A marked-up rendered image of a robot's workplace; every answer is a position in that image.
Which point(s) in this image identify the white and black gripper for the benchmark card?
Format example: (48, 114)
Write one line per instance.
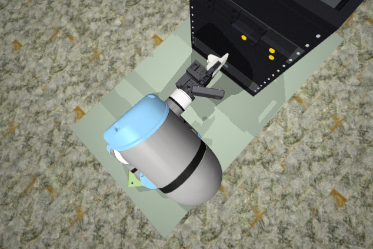
(197, 75)

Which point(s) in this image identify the black server rack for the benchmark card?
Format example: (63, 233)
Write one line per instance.
(263, 38)

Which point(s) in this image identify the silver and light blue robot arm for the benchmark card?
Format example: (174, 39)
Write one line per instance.
(165, 150)

